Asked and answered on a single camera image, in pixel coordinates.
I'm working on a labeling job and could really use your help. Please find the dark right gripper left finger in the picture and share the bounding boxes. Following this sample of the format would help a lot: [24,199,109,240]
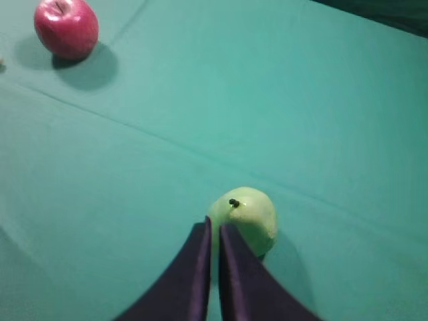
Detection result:
[116,217,211,321]

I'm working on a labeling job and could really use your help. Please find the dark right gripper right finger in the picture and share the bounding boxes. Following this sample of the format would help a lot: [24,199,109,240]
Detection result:
[219,224,319,321]

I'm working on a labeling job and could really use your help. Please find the green pear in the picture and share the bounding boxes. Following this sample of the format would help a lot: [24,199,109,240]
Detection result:
[208,187,278,257]

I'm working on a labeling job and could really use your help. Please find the green tablecloth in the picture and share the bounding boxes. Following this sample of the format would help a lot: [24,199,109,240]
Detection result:
[1,1,427,320]

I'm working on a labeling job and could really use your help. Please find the red apple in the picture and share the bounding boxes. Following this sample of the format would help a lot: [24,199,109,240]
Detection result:
[33,0,99,60]

